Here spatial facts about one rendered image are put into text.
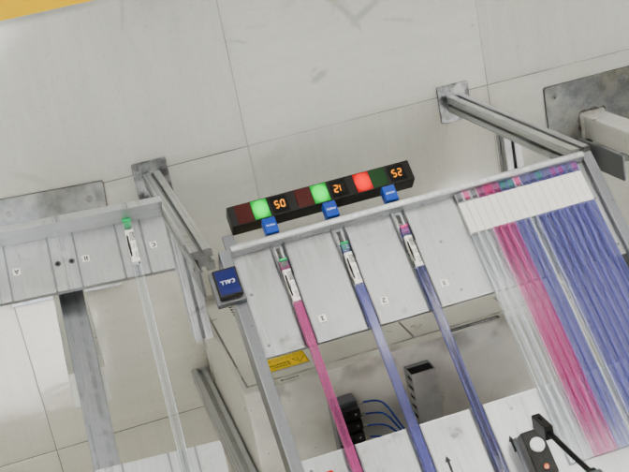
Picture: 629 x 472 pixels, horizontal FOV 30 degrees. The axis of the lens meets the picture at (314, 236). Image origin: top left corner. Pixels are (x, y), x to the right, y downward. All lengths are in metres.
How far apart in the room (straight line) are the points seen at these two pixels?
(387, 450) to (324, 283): 0.30
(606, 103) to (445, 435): 1.32
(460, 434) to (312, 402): 0.42
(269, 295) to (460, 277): 0.33
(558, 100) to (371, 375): 0.99
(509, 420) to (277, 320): 0.41
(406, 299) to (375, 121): 0.87
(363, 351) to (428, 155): 0.72
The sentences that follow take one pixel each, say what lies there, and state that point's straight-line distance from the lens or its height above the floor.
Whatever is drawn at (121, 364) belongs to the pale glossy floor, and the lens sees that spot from 2.81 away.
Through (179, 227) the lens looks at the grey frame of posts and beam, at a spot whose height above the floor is 0.47.
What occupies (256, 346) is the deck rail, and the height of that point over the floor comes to 0.85.
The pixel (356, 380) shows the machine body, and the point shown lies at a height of 0.62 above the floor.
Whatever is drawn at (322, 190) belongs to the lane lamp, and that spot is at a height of 0.66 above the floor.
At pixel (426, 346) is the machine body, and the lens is 2.27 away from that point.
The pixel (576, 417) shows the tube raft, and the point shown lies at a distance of 1.96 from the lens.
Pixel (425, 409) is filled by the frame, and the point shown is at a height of 0.66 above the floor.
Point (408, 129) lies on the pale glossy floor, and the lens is 2.81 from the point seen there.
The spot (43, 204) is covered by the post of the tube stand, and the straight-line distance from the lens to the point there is 2.67.
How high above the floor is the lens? 2.59
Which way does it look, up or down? 68 degrees down
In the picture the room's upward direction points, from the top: 135 degrees clockwise
